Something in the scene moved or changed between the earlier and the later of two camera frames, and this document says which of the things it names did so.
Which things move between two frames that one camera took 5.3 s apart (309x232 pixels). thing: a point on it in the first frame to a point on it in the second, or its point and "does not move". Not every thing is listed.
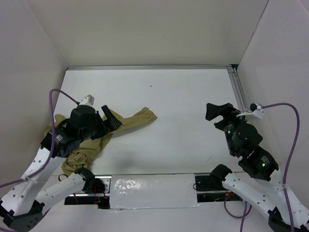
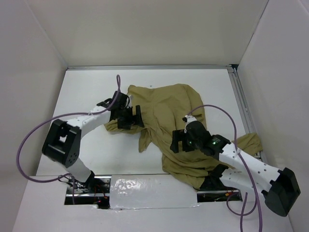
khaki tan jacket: x=80 y=155 to x=159 y=110
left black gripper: x=113 y=122 to x=125 y=124
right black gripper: x=226 y=108 to x=177 y=135
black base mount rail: x=209 y=189 does not move
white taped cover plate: x=137 y=191 does not move
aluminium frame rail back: x=148 y=67 does not move
